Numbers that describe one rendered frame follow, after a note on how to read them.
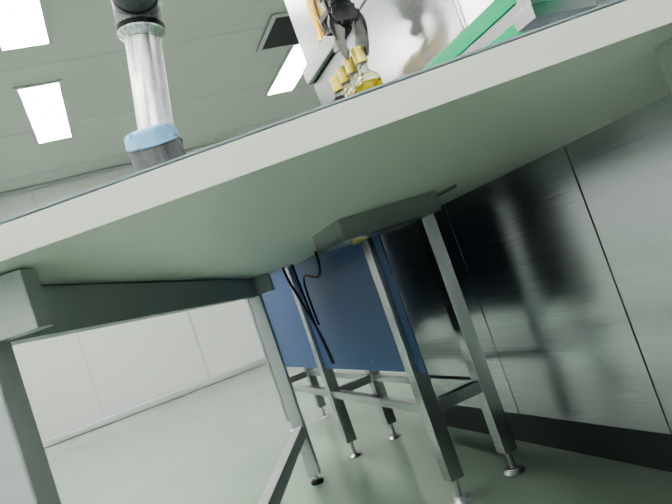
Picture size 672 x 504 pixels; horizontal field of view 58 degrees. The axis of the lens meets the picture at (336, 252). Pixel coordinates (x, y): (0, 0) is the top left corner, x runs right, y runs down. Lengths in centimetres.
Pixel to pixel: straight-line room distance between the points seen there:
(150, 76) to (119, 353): 582
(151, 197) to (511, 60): 33
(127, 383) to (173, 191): 670
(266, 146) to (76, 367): 675
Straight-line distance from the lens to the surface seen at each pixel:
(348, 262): 170
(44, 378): 727
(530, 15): 89
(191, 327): 726
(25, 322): 66
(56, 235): 59
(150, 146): 136
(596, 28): 60
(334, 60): 215
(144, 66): 158
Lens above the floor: 60
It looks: 3 degrees up
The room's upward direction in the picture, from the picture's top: 19 degrees counter-clockwise
